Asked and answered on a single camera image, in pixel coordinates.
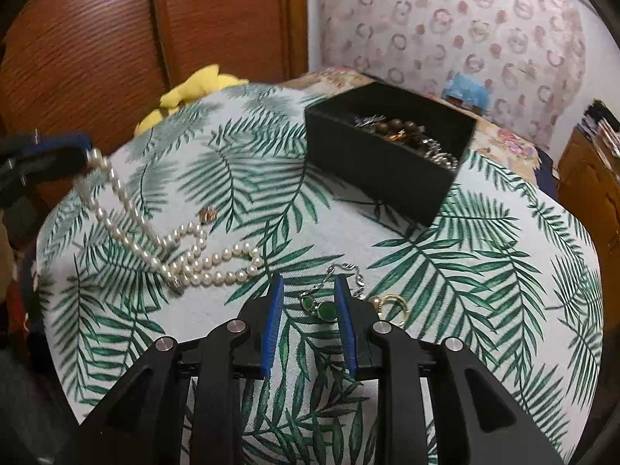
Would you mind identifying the stack of patterned cloths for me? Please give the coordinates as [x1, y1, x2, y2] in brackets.
[597, 115, 620, 157]

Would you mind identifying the black box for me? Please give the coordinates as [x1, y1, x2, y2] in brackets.
[304, 81, 478, 227]

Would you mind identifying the ring patterned curtain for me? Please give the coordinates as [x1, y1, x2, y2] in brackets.
[317, 0, 590, 152]

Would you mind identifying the wooden side cabinet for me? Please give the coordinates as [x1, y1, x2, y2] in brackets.
[557, 125, 620, 292]

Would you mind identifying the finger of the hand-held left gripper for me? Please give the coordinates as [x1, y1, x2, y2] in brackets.
[26, 130, 94, 154]
[10, 148, 93, 186]

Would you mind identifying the yellow plush toy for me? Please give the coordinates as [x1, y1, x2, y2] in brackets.
[134, 64, 251, 136]

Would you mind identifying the gold hoop earring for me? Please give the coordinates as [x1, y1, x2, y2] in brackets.
[370, 293, 413, 325]

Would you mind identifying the wooden louvered wardrobe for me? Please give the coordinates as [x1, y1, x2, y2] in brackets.
[0, 0, 311, 233]

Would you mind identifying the dark blue sheet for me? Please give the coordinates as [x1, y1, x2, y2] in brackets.
[535, 147, 561, 195]

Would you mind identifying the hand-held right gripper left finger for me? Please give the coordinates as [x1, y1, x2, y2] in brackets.
[72, 274, 285, 465]

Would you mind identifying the white pearl necklace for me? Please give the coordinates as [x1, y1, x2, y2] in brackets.
[72, 148, 265, 297]

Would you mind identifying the green stone silver necklace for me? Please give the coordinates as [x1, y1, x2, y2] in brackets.
[297, 262, 367, 323]

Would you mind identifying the blue plastic bag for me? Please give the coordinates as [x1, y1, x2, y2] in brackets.
[443, 72, 493, 108]

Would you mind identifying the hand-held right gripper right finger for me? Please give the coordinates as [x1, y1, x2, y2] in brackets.
[334, 275, 565, 465]

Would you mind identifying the brown wooden bead bracelet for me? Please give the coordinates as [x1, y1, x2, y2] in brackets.
[372, 117, 430, 149]

